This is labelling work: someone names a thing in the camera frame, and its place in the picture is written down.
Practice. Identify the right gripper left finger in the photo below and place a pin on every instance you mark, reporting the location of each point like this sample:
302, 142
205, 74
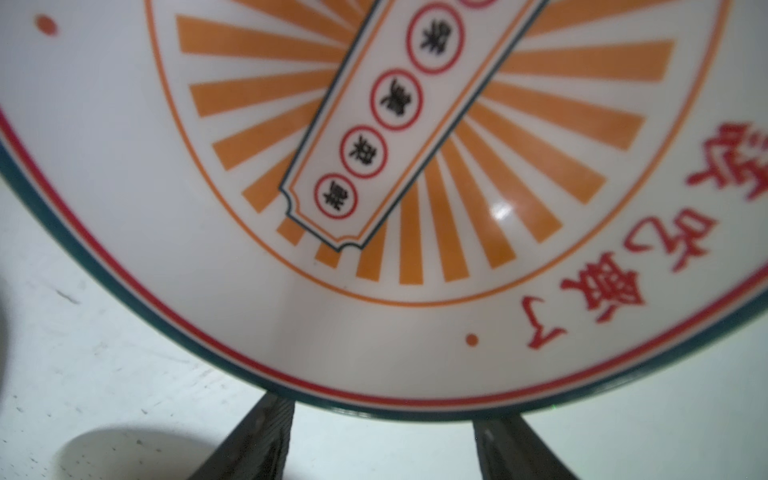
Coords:
257, 449

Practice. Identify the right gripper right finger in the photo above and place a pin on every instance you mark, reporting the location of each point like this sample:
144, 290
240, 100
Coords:
509, 449

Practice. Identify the orange sunburst plate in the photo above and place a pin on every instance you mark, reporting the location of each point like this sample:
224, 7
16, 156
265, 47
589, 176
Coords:
416, 210

